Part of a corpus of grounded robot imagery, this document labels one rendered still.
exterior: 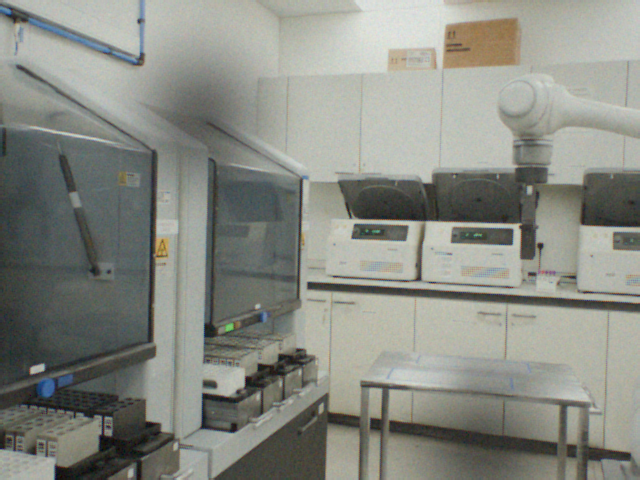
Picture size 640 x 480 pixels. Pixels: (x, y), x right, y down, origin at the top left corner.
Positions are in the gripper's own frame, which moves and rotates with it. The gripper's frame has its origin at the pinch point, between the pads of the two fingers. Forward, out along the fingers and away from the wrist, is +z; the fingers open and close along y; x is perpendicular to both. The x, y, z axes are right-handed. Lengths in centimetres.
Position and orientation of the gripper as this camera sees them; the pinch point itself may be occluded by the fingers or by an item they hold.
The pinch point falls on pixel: (528, 253)
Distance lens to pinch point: 164.1
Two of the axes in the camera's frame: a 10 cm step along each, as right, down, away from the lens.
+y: 3.3, -0.2, 9.4
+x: -9.4, -0.4, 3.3
